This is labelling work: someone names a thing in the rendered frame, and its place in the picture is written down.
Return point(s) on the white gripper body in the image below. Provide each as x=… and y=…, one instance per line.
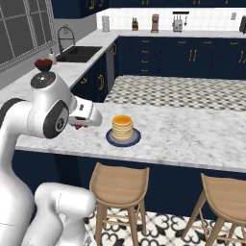
x=93, y=118

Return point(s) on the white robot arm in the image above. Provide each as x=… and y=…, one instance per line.
x=19, y=134

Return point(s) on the red strawberry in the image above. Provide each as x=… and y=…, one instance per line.
x=78, y=127

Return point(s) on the pancake stack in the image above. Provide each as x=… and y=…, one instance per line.
x=122, y=125

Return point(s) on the navy counter island base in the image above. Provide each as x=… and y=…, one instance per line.
x=169, y=189

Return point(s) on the navy sink cupboards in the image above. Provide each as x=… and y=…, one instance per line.
x=94, y=81

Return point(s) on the blue round plate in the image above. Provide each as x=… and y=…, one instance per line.
x=135, y=137

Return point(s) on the grey dishwasher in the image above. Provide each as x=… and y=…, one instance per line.
x=110, y=67

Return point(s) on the black sink basin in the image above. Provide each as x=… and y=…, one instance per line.
x=78, y=54

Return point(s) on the white soap dispenser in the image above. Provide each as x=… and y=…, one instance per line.
x=52, y=58

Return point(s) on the wooden bar stool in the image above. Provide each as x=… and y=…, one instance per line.
x=226, y=200
x=119, y=185

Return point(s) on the dark bowl of red fruit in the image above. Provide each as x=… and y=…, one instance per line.
x=43, y=65

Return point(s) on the black spring tap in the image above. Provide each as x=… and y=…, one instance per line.
x=65, y=32

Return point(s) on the navy base cupboard run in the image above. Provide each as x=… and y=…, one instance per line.
x=179, y=57

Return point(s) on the grey framed window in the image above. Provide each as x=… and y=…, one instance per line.
x=22, y=29

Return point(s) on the silver toaster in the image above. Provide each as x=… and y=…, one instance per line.
x=177, y=25

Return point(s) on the hanging kitchen tool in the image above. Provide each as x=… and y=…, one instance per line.
x=185, y=20

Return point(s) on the black countertop appliance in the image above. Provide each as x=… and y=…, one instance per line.
x=243, y=25

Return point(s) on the navy wall cupboards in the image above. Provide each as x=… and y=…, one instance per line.
x=73, y=8

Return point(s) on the black utensil rail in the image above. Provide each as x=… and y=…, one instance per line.
x=181, y=12

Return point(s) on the white wall outlet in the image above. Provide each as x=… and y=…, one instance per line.
x=233, y=16

